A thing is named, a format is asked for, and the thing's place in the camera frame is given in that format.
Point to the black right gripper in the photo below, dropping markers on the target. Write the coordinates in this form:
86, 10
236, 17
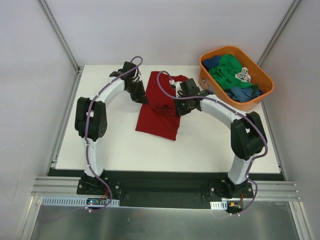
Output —
181, 107

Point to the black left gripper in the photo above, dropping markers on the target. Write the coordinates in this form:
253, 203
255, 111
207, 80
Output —
137, 90

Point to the red t shirt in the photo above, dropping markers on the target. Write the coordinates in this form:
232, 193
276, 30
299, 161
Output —
159, 117

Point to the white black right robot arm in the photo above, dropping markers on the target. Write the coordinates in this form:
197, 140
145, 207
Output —
247, 134

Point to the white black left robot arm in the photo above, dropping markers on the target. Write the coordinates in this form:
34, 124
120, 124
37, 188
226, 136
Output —
91, 113

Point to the dark blue t shirt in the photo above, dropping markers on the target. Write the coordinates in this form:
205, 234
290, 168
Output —
212, 62

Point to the green t shirt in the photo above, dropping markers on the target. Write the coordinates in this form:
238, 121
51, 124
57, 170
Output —
231, 73

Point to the orange plastic bin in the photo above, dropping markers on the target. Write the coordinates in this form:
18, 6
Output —
258, 76

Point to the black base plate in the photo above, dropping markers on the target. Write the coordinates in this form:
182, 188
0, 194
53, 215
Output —
166, 200

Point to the right grey cable duct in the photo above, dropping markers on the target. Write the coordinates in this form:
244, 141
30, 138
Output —
219, 205

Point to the grey cable duct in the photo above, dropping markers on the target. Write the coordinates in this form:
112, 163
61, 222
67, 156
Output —
219, 205
66, 201

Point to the left grey cable duct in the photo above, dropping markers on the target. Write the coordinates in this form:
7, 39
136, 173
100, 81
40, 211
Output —
66, 201

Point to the aluminium frame rail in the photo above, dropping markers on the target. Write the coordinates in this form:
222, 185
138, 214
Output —
70, 186

